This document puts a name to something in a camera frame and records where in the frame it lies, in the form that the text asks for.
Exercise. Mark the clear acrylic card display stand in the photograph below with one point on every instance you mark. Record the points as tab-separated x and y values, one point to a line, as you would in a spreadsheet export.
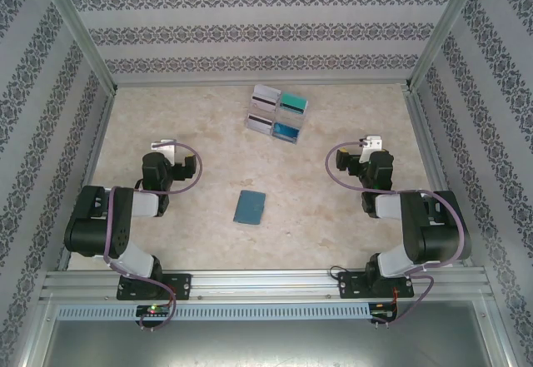
291	118

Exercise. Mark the teal leather card holder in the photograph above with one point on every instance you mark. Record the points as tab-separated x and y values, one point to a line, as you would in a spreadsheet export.
250	208

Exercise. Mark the teal magnetic-stripe card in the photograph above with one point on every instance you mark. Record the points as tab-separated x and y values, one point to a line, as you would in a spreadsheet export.
291	100

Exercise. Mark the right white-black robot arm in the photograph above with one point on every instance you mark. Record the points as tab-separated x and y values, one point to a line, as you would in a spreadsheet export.
437	234

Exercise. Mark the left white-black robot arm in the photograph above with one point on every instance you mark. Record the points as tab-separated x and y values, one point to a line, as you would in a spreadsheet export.
96	225

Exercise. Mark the blue card stack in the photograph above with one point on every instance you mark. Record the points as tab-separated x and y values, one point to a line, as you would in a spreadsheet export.
285	130

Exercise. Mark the white magnetic-stripe card stack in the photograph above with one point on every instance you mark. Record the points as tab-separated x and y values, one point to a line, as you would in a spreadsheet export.
258	119
266	92

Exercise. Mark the aluminium back bar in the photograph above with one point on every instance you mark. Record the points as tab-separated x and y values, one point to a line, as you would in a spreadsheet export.
187	85

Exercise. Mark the steel sheet panel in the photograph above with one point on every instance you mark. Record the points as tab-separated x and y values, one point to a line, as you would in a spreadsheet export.
266	344

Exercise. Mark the grey metal bracket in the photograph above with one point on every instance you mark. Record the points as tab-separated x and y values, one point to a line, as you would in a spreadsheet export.
164	146

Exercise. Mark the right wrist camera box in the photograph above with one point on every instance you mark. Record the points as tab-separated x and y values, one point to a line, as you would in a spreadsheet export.
372	142

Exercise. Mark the aluminium side rail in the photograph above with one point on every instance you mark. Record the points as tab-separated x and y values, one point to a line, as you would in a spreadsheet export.
424	134
96	150

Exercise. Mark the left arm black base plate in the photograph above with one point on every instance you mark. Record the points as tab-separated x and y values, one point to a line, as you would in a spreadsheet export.
181	286

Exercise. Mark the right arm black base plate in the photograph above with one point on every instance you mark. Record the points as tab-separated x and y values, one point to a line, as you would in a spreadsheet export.
347	286

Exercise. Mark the aluminium mounting rail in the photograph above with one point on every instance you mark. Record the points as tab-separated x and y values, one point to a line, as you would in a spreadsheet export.
262	286

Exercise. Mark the aluminium frame post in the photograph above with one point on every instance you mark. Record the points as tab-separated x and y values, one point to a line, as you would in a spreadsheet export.
445	21
80	21

